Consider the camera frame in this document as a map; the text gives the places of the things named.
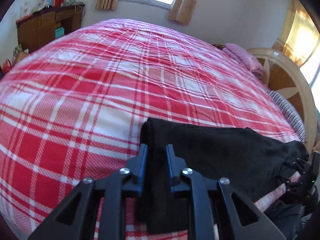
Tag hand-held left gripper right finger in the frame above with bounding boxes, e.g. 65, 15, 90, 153
166, 144, 287, 240

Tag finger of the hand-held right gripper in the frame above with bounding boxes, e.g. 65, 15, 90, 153
285, 179, 304, 190
282, 157, 309, 170

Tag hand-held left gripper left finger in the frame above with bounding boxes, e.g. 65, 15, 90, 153
27, 144, 148, 240

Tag black pants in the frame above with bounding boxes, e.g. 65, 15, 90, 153
135, 117, 310, 234

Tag pink floral mattress cover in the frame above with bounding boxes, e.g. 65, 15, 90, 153
254, 171, 303, 214

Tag person's dark jacket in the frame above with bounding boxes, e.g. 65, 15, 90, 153
262, 200, 316, 240

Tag striped pillow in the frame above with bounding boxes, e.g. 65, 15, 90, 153
266, 90, 306, 143

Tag red plaid bed sheet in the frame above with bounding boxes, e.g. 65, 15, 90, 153
0, 18, 304, 240

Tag wooden headboard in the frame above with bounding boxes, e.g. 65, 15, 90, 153
246, 47, 320, 153

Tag bright window by headboard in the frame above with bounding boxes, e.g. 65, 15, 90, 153
300, 52, 320, 90

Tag pink pillow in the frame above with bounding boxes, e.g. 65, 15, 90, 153
222, 43, 265, 77

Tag yellow curtain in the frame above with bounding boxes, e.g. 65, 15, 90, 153
271, 0, 320, 67

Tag red bag on floor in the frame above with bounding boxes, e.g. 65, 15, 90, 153
1, 59, 13, 75

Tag brown wooden cabinet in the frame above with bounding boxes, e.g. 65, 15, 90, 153
16, 4, 85, 53

